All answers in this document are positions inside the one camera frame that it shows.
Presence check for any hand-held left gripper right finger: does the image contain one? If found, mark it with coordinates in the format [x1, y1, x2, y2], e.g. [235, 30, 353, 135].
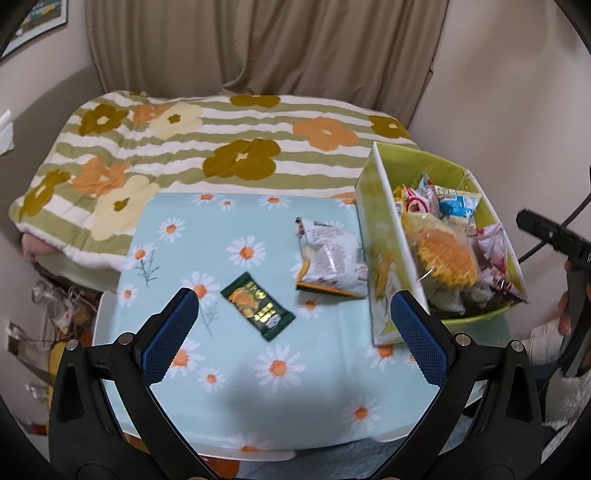
[372, 289, 544, 480]

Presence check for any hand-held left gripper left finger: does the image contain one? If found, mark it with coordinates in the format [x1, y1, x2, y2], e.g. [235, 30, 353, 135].
[48, 287, 219, 480]

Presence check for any dark green snack packet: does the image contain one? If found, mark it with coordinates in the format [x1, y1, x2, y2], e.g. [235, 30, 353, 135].
[220, 272, 296, 343]

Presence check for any blue grid print snack packet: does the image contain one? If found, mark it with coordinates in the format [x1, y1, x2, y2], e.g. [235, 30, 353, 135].
[433, 184, 482, 221]

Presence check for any green storage box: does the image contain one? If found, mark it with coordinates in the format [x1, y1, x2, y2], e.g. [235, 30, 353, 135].
[354, 141, 528, 348]

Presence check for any white red orange snack packet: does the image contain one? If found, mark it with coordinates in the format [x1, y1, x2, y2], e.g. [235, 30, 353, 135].
[392, 184, 439, 216]

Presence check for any person's right hand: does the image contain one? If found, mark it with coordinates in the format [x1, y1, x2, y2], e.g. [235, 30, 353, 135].
[557, 292, 576, 337]

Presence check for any pink white snack packet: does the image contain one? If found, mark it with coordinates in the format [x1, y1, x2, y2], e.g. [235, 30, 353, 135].
[475, 223, 509, 278]

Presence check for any dark brown snack packet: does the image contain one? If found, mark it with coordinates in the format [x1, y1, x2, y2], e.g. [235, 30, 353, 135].
[482, 274, 530, 306]

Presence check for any orange waffle snack packet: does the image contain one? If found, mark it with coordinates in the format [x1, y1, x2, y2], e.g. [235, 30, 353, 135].
[401, 211, 482, 297]

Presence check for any clear plastic clutter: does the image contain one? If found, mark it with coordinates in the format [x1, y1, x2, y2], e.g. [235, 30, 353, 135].
[30, 281, 95, 335]

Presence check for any yellow plastic object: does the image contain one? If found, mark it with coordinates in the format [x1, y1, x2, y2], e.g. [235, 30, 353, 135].
[45, 342, 66, 412]

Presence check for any silver gold snack packet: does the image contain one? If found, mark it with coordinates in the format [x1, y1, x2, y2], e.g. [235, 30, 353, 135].
[294, 216, 370, 299]

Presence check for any light blue daisy tablecloth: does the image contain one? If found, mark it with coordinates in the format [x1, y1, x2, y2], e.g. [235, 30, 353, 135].
[91, 191, 511, 452]

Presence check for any white fuzzy clothing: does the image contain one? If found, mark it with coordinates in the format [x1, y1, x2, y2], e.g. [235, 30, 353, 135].
[528, 323, 591, 432]

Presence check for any pink pillow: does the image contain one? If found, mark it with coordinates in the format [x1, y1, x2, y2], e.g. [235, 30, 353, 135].
[20, 232, 62, 260]

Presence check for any green striped floral blanket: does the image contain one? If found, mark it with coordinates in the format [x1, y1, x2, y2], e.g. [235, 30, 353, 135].
[8, 89, 422, 272]

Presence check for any white folded tissue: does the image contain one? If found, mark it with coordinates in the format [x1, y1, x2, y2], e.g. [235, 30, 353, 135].
[0, 109, 15, 156]

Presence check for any beige curtain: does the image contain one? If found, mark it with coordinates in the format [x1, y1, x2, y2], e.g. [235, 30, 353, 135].
[85, 0, 450, 129]

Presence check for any black cable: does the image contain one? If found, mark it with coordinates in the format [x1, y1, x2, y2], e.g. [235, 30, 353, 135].
[516, 168, 591, 265]

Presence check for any framed wall picture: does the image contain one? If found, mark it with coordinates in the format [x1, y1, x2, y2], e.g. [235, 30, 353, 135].
[0, 0, 70, 59]

